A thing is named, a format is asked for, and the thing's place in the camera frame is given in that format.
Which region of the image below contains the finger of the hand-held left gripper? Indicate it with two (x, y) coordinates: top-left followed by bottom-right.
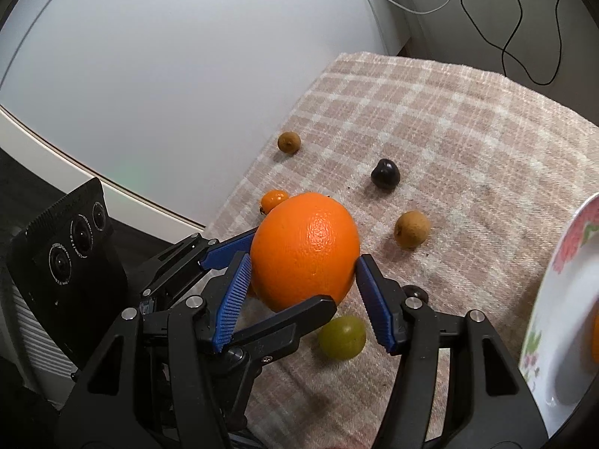
(140, 228), (260, 312)
(220, 296), (338, 375)

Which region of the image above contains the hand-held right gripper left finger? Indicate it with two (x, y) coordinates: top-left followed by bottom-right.
(56, 251), (254, 449)

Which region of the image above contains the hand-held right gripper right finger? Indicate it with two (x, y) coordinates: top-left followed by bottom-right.
(356, 253), (549, 449)

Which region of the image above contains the green grape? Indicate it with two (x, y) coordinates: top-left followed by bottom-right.
(319, 315), (367, 361)

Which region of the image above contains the small orange kumquat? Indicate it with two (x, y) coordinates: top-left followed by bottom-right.
(259, 189), (291, 216)

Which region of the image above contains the large smooth orange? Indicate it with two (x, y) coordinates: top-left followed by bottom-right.
(249, 192), (362, 313)

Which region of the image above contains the white floral plate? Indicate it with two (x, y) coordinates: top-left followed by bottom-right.
(519, 193), (599, 438)

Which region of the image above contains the white ribbed panel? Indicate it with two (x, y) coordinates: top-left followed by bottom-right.
(0, 276), (78, 412)

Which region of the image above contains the brown longan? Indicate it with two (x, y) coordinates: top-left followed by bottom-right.
(394, 210), (431, 250)
(277, 131), (301, 154)

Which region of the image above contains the white cabinet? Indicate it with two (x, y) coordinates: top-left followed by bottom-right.
(0, 0), (413, 263)

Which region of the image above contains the checked beige tablecloth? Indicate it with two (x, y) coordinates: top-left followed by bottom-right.
(201, 51), (599, 449)

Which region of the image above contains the black cable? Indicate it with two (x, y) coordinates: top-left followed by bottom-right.
(460, 0), (565, 86)

